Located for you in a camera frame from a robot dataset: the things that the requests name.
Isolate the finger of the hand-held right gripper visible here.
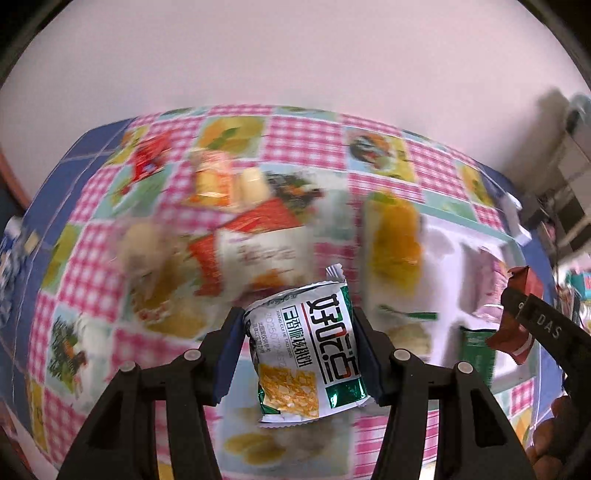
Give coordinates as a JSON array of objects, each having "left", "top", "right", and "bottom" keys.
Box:
[{"left": 501, "top": 287, "right": 591, "bottom": 398}]

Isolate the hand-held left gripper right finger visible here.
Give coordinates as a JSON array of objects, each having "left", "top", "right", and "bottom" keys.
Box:
[{"left": 353, "top": 308, "right": 536, "bottom": 480}]

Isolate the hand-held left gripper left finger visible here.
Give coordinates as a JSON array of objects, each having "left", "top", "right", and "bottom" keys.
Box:
[{"left": 55, "top": 305, "right": 245, "bottom": 480}]

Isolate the dark red snack packet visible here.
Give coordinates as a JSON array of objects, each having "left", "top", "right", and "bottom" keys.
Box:
[{"left": 487, "top": 265, "right": 546, "bottom": 365}]

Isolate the clear packet with pale cake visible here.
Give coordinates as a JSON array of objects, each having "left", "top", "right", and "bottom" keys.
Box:
[{"left": 379, "top": 302, "right": 439, "bottom": 365}]

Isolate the purple cake roll packet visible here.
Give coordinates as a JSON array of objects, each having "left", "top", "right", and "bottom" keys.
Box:
[{"left": 471, "top": 247, "right": 509, "bottom": 319}]

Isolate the green and white biscuit packet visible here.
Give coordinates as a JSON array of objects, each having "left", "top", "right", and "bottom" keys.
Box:
[{"left": 242, "top": 264, "right": 377, "bottom": 428}]

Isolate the dark green and white packet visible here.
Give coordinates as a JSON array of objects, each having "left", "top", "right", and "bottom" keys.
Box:
[{"left": 459, "top": 325, "right": 497, "bottom": 388}]

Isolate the white shallow box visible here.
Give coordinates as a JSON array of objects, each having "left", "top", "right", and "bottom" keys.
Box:
[{"left": 360, "top": 194, "right": 546, "bottom": 407}]

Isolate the yellow clear cake packet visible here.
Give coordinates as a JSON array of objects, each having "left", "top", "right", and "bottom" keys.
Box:
[{"left": 362, "top": 191, "right": 426, "bottom": 296}]

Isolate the clear bag with white bun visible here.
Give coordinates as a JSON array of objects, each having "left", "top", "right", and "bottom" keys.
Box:
[{"left": 115, "top": 217, "right": 213, "bottom": 296}]

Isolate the pale jelly cup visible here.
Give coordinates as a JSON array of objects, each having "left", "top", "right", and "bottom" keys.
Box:
[{"left": 233, "top": 167, "right": 269, "bottom": 208}]

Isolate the red triangular snack packet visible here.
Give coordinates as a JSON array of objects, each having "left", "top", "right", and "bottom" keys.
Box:
[{"left": 131, "top": 136, "right": 167, "bottom": 185}]

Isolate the person's right hand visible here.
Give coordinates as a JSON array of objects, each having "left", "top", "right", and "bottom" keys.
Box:
[{"left": 526, "top": 397, "right": 571, "bottom": 480}]

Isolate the small white box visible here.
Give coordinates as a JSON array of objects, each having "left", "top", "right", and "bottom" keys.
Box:
[{"left": 501, "top": 191, "right": 532, "bottom": 243}]

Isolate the red and white snack packet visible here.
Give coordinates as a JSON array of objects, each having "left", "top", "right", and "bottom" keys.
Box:
[{"left": 187, "top": 198, "right": 315, "bottom": 296}]

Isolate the white shelf unit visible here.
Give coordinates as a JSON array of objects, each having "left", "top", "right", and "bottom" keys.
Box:
[{"left": 522, "top": 92, "right": 591, "bottom": 259}]

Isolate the orange yellow snack packet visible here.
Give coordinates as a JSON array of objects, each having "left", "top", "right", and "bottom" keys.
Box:
[{"left": 187, "top": 150, "right": 238, "bottom": 208}]

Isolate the pink checked fruit-print tablecloth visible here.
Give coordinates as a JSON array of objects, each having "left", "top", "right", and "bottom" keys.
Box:
[{"left": 23, "top": 105, "right": 541, "bottom": 480}]

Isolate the crumpled blue white wrapper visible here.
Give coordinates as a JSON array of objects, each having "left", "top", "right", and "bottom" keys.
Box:
[{"left": 0, "top": 217, "right": 28, "bottom": 315}]

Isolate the blue lined tablecloth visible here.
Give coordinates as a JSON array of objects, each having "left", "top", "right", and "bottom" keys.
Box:
[{"left": 0, "top": 117, "right": 573, "bottom": 416}]

